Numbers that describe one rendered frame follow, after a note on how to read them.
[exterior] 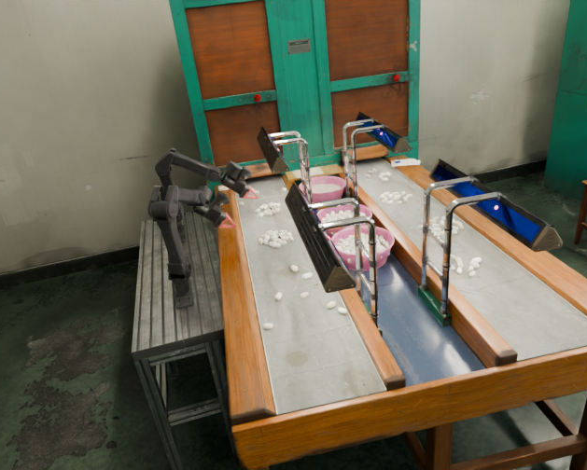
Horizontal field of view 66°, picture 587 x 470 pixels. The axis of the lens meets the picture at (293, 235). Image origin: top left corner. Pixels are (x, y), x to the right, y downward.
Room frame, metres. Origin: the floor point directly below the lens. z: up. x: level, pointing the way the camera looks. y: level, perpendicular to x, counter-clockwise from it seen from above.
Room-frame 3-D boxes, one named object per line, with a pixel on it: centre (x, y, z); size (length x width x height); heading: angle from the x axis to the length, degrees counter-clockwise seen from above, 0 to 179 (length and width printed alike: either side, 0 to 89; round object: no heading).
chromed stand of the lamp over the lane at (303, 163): (2.21, -0.02, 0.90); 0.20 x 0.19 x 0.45; 7
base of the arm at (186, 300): (1.59, 0.48, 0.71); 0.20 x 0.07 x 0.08; 12
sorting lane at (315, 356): (1.76, 0.06, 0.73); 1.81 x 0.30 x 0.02; 7
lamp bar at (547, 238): (1.31, -0.62, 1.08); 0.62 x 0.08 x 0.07; 7
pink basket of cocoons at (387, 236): (1.69, -0.29, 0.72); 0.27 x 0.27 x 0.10
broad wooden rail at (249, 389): (1.74, 0.27, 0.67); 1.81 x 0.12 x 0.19; 7
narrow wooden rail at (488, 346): (1.83, -0.44, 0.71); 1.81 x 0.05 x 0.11; 7
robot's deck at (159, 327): (1.94, 0.30, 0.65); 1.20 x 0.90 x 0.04; 12
